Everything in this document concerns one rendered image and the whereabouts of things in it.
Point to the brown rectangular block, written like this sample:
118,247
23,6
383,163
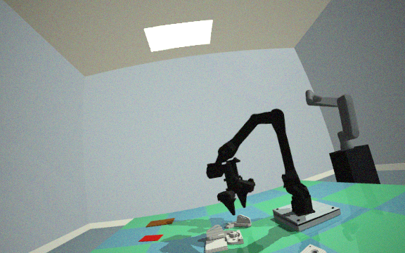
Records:
160,222

